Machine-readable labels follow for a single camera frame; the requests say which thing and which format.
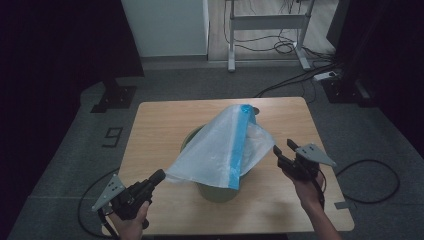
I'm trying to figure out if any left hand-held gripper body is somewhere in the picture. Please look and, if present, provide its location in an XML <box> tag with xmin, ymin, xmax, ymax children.
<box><xmin>91</xmin><ymin>173</ymin><xmax>155</xmax><ymax>221</ymax></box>

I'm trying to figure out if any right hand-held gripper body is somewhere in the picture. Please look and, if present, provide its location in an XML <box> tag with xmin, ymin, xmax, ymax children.
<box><xmin>278</xmin><ymin>143</ymin><xmax>337</xmax><ymax>183</ymax></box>

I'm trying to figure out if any white blue-edged plastic bag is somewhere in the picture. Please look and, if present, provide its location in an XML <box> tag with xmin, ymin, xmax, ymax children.
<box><xmin>165</xmin><ymin>104</ymin><xmax>276</xmax><ymax>191</ymax></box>

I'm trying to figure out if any green plastic bin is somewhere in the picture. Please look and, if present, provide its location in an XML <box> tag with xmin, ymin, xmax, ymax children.
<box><xmin>179</xmin><ymin>124</ymin><xmax>248</xmax><ymax>204</ymax></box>

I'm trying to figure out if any person's right hand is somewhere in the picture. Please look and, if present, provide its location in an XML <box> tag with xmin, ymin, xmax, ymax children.
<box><xmin>282</xmin><ymin>169</ymin><xmax>326</xmax><ymax>211</ymax></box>

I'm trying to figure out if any person's left hand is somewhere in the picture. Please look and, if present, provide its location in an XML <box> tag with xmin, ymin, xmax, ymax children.
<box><xmin>108</xmin><ymin>200</ymin><xmax>152</xmax><ymax>240</ymax></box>

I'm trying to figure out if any black stand base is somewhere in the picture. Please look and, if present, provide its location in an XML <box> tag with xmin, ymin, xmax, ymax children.
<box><xmin>90</xmin><ymin>78</ymin><xmax>138</xmax><ymax>114</ymax></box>
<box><xmin>321</xmin><ymin>78</ymin><xmax>378</xmax><ymax>108</ymax></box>

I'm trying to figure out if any white power strip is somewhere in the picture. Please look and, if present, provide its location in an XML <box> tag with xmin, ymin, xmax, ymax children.
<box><xmin>313</xmin><ymin>70</ymin><xmax>339</xmax><ymax>82</ymax></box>

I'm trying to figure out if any black curtain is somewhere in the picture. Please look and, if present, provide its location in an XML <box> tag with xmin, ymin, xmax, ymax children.
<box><xmin>326</xmin><ymin>0</ymin><xmax>424</xmax><ymax>161</ymax></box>
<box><xmin>0</xmin><ymin>0</ymin><xmax>145</xmax><ymax>234</ymax></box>

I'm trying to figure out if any white cabinet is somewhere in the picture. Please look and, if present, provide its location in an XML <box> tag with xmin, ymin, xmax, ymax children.
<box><xmin>120</xmin><ymin>0</ymin><xmax>210</xmax><ymax>58</ymax></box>

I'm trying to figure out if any right hand-held gripper cable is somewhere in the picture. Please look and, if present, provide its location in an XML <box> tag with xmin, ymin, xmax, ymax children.
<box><xmin>311</xmin><ymin>168</ymin><xmax>326</xmax><ymax>209</ymax></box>

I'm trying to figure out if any thick black floor cable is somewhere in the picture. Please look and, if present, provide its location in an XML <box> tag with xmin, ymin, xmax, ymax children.
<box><xmin>254</xmin><ymin>61</ymin><xmax>341</xmax><ymax>98</ymax></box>

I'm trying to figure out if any black looped floor cable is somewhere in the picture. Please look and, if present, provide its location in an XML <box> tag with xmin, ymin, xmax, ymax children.
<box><xmin>335</xmin><ymin>159</ymin><xmax>401</xmax><ymax>205</ymax></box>

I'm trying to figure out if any tangle of thin black cables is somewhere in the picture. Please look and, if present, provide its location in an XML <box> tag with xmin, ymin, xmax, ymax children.
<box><xmin>223</xmin><ymin>0</ymin><xmax>334</xmax><ymax>56</ymax></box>

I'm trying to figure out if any white metal desk frame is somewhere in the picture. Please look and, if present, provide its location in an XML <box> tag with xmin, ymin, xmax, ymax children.
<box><xmin>224</xmin><ymin>0</ymin><xmax>316</xmax><ymax>73</ymax></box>

